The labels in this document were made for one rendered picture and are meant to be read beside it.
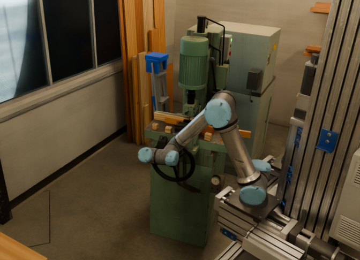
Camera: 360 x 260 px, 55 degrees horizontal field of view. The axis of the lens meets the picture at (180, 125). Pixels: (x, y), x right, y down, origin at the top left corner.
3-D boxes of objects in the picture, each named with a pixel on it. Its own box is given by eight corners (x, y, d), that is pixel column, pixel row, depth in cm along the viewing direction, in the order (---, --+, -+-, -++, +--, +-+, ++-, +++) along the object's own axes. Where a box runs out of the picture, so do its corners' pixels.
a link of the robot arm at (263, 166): (268, 180, 181) (272, 158, 175) (265, 195, 169) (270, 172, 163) (246, 175, 184) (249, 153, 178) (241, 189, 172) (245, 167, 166)
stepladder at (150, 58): (152, 172, 347) (141, 55, 300) (164, 161, 368) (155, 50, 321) (166, 175, 340) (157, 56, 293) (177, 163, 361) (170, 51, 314)
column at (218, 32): (180, 125, 261) (185, 29, 230) (189, 114, 280) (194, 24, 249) (209, 131, 255) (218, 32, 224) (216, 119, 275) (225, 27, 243)
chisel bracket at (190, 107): (182, 117, 231) (183, 105, 227) (188, 109, 243) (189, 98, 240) (193, 119, 229) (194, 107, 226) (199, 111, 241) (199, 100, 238)
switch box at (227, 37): (218, 59, 240) (220, 36, 233) (221, 56, 249) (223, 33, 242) (227, 60, 239) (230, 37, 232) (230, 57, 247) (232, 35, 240)
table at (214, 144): (137, 143, 226) (137, 135, 223) (155, 124, 252) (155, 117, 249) (229, 162, 210) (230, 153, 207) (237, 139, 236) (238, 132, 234)
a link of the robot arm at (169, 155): (181, 145, 175) (160, 142, 178) (173, 155, 165) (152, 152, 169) (181, 158, 178) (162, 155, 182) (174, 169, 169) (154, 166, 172)
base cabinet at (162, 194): (148, 232, 269) (149, 155, 238) (172, 190, 319) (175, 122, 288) (204, 248, 257) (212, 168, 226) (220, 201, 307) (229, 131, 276)
